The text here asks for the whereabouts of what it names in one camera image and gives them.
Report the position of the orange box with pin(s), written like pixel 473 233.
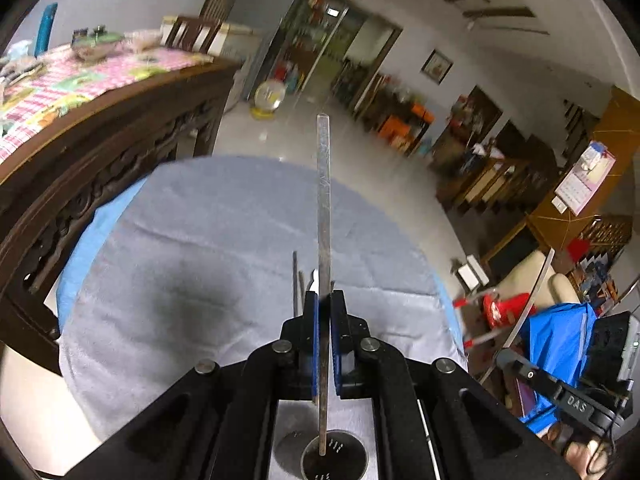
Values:
pixel 405 131

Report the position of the carved dark wooden table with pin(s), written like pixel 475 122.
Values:
pixel 52 185

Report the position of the wooden stair railing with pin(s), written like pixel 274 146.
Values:
pixel 496 184

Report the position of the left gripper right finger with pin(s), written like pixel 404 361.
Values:
pixel 346 333

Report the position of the steel chopstick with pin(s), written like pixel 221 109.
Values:
pixel 324 268

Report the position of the round electric heater fan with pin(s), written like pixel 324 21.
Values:
pixel 267 98

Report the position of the framed wall picture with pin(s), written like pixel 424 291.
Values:
pixel 437 66

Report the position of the wall calendar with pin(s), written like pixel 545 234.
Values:
pixel 583 180

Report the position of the white ceramic spoon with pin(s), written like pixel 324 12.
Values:
pixel 313 285

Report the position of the grey table cloth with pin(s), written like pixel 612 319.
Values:
pixel 199 266

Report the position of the blue under cloth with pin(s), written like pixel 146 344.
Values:
pixel 87 248

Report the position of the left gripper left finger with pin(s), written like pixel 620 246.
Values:
pixel 301 383

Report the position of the steel utensil holder cup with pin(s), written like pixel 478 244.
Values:
pixel 297 456

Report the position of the teal thermos bottle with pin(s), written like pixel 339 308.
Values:
pixel 45 29

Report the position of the wooden dining chair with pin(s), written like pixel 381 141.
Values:
pixel 192 34

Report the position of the red plastic kid chair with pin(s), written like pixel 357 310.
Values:
pixel 498 313

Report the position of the blue cloth on chair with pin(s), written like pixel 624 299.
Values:
pixel 556 340

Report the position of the dark chopstick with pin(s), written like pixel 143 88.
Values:
pixel 295 285
pixel 302 290

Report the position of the grey refrigerator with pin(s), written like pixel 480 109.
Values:
pixel 253 24

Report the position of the checkered table cover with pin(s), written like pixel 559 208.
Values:
pixel 65 82

